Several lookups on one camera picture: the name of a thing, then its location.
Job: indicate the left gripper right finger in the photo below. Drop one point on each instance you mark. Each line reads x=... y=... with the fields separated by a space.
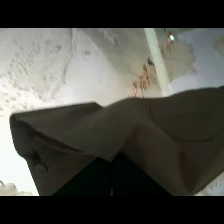
x=133 y=183

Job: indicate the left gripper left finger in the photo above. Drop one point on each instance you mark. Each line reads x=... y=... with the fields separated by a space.
x=93 y=181

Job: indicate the brown garment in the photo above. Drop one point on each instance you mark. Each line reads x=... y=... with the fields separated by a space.
x=156 y=133

